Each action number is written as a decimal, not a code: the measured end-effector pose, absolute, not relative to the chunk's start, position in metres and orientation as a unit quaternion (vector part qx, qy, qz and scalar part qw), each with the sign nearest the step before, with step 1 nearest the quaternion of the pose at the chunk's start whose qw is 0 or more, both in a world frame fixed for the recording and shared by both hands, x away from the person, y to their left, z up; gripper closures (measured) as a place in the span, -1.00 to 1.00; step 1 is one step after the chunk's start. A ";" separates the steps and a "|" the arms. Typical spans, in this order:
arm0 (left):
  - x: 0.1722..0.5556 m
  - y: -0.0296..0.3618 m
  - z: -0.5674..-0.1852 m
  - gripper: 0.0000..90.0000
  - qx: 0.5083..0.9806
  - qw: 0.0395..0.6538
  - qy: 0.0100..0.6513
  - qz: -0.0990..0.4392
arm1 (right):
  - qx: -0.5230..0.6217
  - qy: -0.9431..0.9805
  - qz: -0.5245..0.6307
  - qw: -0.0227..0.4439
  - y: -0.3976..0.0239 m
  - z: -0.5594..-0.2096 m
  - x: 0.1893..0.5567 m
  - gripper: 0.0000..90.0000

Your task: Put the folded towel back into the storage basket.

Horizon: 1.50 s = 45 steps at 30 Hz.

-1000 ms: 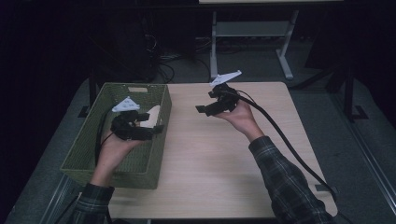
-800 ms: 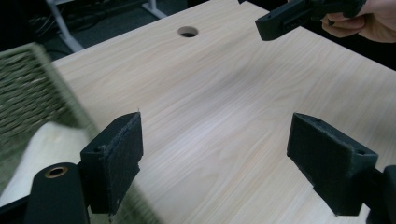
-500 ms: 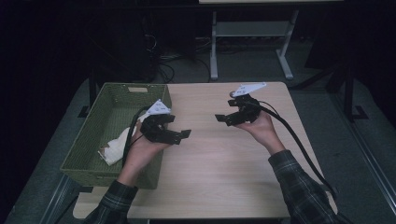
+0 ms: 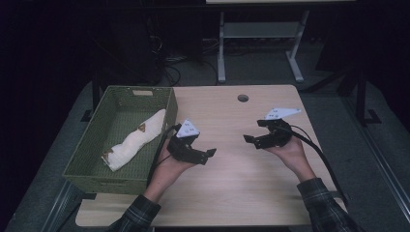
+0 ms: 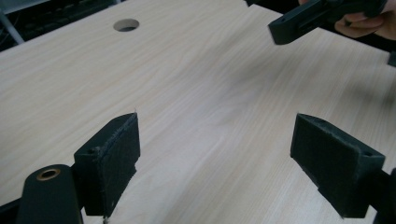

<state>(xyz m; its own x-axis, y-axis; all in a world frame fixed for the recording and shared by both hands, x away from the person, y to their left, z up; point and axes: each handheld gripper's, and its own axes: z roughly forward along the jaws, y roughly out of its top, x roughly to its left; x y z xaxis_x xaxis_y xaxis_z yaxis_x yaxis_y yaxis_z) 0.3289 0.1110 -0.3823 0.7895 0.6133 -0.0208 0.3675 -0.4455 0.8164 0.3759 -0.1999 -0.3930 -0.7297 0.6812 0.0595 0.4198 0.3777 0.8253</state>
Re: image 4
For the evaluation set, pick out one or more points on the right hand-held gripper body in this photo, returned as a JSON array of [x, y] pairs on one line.
[[280, 135]]

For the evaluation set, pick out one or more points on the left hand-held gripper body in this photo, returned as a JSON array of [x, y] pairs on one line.
[[182, 145]]

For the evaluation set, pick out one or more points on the white cloth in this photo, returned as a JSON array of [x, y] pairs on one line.
[[135, 141]]

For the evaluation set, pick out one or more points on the green woven basket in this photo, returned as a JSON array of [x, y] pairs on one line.
[[129, 119]]

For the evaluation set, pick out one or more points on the person's right hand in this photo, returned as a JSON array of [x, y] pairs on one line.
[[295, 158]]

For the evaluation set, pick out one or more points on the person's left hand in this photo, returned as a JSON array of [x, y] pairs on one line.
[[164, 177]]

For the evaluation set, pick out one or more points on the black stand leg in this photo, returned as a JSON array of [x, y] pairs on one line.
[[361, 96]]

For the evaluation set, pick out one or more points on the white metal stand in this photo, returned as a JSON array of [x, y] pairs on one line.
[[257, 30]]

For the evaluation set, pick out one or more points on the aluminium floor rail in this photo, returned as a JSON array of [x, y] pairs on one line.
[[61, 206], [380, 154]]

